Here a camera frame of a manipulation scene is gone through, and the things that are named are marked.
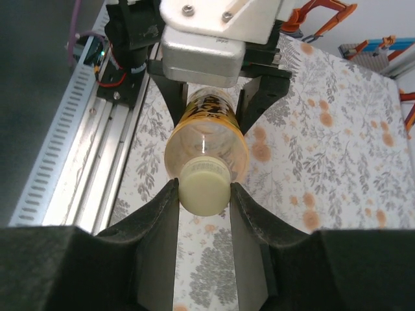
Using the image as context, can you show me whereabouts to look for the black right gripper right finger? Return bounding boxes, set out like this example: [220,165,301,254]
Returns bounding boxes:
[229,183,415,311]

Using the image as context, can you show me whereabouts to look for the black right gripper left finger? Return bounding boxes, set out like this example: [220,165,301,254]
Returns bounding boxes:
[0,178,180,311]

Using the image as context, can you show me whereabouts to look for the clear bottle orange label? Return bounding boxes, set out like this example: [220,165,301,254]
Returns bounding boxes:
[163,86,250,182]

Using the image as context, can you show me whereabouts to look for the pale yellow bottle cap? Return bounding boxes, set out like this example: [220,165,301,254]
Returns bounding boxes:
[178,154,231,216]

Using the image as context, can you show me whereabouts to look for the floral patterned table mat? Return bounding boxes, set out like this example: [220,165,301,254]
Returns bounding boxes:
[110,32,415,311]

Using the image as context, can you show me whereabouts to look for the small circuit board green light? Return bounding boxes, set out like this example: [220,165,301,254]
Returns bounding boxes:
[76,32,108,72]

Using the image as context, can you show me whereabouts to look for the wide aluminium mounting rail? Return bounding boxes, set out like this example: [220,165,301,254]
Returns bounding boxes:
[40,45,163,236]

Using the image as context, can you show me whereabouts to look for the white slotted cable duct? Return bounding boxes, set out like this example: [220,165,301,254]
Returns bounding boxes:
[8,58,98,227]

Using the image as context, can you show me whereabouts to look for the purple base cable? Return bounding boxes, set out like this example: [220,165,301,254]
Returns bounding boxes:
[66,0,106,65]

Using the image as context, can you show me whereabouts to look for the aluminium frame post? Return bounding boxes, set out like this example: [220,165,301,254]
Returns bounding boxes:
[381,41,415,80]

